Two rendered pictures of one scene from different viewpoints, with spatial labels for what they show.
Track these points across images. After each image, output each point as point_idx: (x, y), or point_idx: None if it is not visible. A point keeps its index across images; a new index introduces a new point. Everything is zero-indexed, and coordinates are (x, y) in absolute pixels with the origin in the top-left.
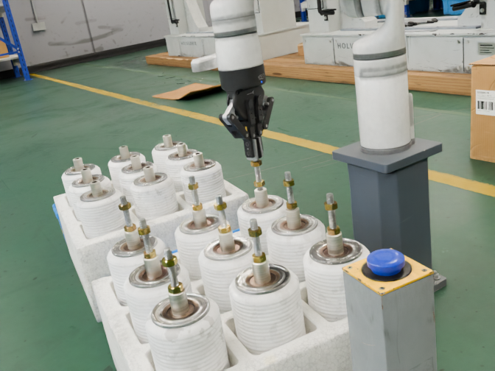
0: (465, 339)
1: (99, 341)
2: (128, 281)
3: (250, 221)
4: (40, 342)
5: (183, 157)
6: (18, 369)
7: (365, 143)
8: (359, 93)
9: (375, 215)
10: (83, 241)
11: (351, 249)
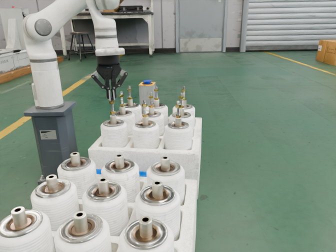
0: (87, 154)
1: (199, 216)
2: (190, 116)
3: (157, 86)
4: (236, 236)
5: (61, 181)
6: (249, 222)
7: (62, 101)
8: (57, 77)
9: (73, 130)
10: (189, 182)
11: (127, 104)
